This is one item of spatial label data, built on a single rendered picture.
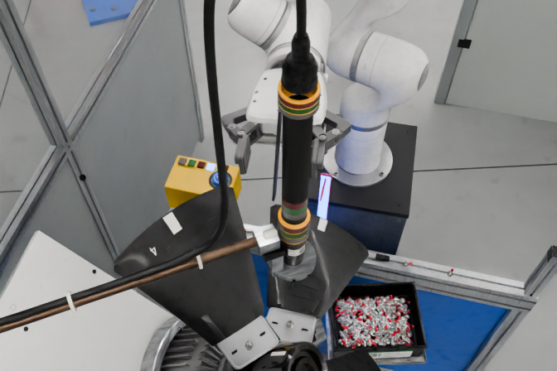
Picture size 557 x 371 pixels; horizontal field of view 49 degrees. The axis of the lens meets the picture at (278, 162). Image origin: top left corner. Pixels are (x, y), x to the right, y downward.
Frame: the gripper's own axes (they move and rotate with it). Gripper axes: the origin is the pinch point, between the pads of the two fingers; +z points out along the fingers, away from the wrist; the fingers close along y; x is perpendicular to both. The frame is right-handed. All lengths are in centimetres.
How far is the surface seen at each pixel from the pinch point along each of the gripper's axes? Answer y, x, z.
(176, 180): 33, -53, -41
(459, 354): -44, -127, -41
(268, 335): 3.6, -40.6, 2.2
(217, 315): 11.8, -35.5, 2.0
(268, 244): 1.6, -12.9, 3.1
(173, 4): 60, -66, -135
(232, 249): 6.3, -12.7, 4.5
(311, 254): -3.5, -21.3, -1.6
